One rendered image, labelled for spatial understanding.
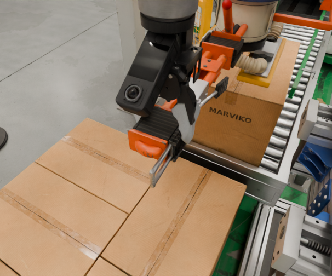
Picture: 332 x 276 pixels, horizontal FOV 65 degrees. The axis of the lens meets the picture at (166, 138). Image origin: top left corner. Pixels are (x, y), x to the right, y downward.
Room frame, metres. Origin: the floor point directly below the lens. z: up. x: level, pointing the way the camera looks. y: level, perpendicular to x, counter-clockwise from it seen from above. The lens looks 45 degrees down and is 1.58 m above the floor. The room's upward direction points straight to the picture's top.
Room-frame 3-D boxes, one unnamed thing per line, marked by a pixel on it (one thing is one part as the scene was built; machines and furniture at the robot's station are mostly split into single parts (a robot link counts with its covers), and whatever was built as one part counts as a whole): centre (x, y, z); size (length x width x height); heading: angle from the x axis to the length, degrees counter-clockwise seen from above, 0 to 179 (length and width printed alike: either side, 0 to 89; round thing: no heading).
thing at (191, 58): (0.36, -0.01, 1.39); 0.09 x 0.08 x 0.12; 153
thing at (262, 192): (0.86, -0.24, 0.48); 0.70 x 0.03 x 0.15; 60
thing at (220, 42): (0.65, -0.14, 1.25); 0.10 x 0.08 x 0.06; 64
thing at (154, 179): (0.37, -0.06, 1.25); 0.31 x 0.03 x 0.05; 154
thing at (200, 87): (0.46, -0.05, 1.24); 0.07 x 0.07 x 0.04; 64
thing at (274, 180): (0.86, -0.24, 0.58); 0.70 x 0.03 x 0.06; 60
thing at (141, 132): (0.34, 0.01, 1.25); 0.08 x 0.07 x 0.05; 154
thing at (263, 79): (0.84, -0.34, 1.15); 0.34 x 0.10 x 0.05; 154
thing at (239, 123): (1.16, -0.41, 0.75); 0.60 x 0.40 x 0.40; 154
